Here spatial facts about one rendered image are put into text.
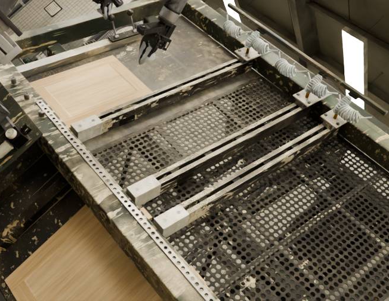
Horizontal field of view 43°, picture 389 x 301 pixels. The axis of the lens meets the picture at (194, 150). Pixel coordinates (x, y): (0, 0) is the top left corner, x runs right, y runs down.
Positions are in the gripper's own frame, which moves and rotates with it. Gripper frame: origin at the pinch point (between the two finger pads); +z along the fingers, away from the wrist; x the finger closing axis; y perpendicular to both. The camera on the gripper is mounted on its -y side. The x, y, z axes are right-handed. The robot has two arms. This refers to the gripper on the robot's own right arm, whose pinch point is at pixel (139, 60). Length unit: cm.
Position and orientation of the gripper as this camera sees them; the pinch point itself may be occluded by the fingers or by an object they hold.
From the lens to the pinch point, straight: 210.7
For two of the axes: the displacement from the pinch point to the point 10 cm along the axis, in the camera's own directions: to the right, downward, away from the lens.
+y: 6.0, 0.7, 8.0
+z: -5.0, 8.1, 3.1
